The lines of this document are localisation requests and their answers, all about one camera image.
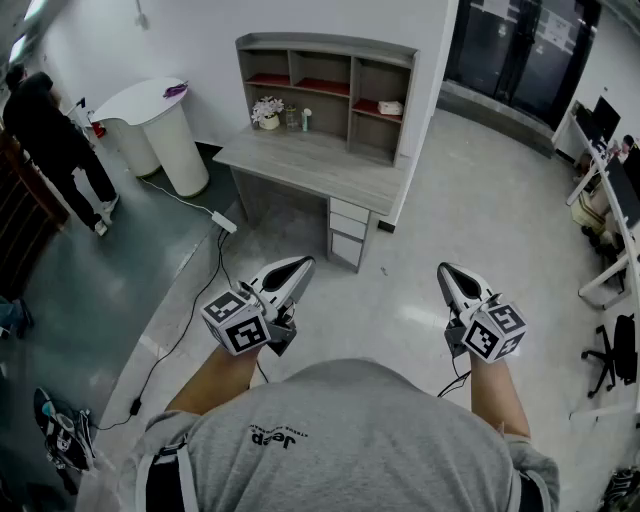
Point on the clear glass jar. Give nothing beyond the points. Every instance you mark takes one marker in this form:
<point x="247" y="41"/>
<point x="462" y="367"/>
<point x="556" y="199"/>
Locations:
<point x="292" y="119"/>

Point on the white paper notice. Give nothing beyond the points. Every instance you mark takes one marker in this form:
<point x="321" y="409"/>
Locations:
<point x="557" y="27"/>

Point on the white office desk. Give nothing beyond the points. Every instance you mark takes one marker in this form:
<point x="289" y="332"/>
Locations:
<point x="615" y="220"/>

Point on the black chest harness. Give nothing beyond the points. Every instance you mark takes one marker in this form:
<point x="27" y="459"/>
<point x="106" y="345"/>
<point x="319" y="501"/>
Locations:
<point x="162" y="480"/>

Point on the white wall conduit with socket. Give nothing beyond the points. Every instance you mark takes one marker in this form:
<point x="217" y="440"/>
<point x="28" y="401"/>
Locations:
<point x="142" y="19"/>

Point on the black power adapter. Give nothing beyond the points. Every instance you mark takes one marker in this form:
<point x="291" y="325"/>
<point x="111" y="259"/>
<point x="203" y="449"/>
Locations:
<point x="135" y="406"/>

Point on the red container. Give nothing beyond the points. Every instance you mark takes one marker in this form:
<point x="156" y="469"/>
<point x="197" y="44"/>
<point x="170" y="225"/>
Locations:
<point x="98" y="131"/>

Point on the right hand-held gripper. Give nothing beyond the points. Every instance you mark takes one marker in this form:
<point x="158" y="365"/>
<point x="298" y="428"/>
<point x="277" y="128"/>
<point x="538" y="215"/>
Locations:
<point x="495" y="330"/>

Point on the person's grey t-shirt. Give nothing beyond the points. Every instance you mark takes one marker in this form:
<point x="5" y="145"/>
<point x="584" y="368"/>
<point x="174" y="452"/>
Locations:
<point x="350" y="450"/>

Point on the teal bottle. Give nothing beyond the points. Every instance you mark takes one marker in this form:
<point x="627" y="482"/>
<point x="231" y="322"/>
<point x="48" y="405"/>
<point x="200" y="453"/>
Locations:
<point x="306" y="121"/>

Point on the person's left forearm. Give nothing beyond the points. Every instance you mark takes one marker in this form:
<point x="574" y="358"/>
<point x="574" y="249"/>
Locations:
<point x="220" y="377"/>

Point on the black monitor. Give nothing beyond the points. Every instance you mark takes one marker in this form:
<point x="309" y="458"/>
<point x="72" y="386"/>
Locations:
<point x="607" y="117"/>

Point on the purple item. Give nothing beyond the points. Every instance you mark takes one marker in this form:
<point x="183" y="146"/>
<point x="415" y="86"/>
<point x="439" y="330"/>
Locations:
<point x="176" y="90"/>

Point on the white cabinet drawer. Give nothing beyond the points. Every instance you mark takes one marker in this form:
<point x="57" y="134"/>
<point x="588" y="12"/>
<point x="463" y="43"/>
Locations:
<point x="345" y="247"/>
<point x="347" y="227"/>
<point x="349" y="210"/>

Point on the person's right forearm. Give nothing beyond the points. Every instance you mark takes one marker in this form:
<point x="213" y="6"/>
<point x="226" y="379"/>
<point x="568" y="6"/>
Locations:
<point x="497" y="395"/>

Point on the white power strip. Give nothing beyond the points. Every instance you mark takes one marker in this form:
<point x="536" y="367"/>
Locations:
<point x="224" y="222"/>

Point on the black and white bag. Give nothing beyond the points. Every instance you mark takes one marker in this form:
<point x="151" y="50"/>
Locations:
<point x="62" y="430"/>

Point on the grey wooden desk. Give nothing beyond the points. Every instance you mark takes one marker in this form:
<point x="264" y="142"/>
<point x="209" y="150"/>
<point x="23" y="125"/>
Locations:
<point x="320" y="160"/>

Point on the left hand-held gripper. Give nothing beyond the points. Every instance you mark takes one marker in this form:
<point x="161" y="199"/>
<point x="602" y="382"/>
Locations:
<point x="240" y="325"/>

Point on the white pot with pink flowers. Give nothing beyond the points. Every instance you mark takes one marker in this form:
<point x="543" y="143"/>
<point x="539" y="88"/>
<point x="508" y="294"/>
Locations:
<point x="269" y="114"/>

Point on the dark glass door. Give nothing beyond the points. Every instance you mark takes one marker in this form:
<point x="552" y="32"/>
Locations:
<point x="520" y="55"/>

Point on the black office chair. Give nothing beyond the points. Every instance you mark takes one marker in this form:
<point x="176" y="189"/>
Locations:
<point x="617" y="352"/>

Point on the white curved counter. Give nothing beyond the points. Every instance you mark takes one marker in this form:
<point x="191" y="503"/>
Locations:
<point x="165" y="130"/>

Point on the brown wooden staircase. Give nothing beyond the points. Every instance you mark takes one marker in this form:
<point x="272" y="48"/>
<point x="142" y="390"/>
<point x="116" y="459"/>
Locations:
<point x="22" y="210"/>

